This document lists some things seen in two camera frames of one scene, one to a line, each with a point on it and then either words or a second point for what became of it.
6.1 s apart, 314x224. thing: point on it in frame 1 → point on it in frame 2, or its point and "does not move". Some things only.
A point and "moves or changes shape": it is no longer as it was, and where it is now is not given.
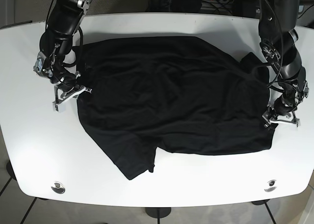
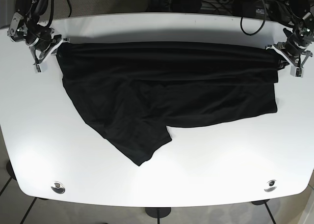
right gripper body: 282,109 → 294,49
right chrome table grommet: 272,186 does not move
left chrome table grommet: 58,187 does not move
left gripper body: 66,86 → 42,42
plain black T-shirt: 184,95 moves or changes shape
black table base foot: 158,212 does not move
